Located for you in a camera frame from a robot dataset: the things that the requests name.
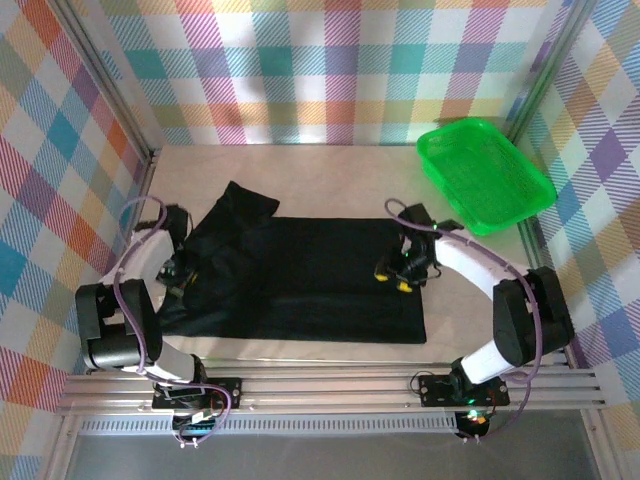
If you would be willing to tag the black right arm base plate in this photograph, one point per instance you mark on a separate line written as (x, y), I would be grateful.
(437, 392)

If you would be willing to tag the colourful plaid backdrop cloth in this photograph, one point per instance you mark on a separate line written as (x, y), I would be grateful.
(320, 75)

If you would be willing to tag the green plastic basket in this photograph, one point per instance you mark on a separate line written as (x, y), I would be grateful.
(485, 175)

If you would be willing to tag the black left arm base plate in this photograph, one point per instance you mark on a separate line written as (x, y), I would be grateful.
(225, 392)

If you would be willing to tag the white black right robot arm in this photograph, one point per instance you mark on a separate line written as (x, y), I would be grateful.
(470, 265)

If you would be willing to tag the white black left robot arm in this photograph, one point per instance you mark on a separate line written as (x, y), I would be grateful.
(115, 350)

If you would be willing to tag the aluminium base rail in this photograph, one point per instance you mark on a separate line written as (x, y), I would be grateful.
(325, 390)

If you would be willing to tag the black t-shirt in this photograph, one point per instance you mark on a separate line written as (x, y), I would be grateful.
(310, 280)

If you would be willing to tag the aluminium frame post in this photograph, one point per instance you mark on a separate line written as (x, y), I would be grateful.
(545, 75)
(100, 70)

